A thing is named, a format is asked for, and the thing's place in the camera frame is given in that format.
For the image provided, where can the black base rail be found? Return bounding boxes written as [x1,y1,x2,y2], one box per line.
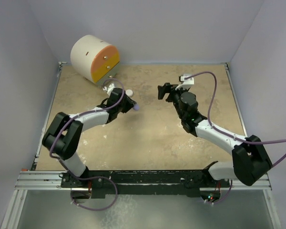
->
[59,168,230,198]

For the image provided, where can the white earbud charging case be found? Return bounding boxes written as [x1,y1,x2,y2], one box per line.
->
[125,89,133,97]

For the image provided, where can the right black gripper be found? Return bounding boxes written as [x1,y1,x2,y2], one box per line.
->
[158,83,189,120]

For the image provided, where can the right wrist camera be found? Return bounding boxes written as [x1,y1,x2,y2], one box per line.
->
[176,74,194,90]

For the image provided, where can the aluminium frame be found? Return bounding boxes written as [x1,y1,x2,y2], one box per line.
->
[2,64,281,229]

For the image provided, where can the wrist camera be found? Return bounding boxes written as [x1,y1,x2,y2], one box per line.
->
[102,83,115,96]
[176,74,194,90]

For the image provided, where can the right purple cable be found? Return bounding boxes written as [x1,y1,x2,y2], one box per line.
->
[184,71,286,205]

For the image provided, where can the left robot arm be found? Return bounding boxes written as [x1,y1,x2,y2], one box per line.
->
[42,87,138,187]

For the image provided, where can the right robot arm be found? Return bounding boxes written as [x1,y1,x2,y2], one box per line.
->
[157,83,273,187]

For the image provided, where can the purple cable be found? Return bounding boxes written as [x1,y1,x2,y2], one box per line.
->
[184,71,286,205]
[49,78,126,211]

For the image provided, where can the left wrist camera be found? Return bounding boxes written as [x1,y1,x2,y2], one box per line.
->
[102,83,115,96]

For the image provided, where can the purple earbud charging case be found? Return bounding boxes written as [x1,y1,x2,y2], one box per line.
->
[133,104,140,111]

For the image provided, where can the round mini drawer cabinet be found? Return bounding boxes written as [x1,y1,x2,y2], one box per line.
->
[70,35,120,85]

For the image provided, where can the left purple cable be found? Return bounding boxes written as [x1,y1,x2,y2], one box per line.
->
[49,78,126,211]

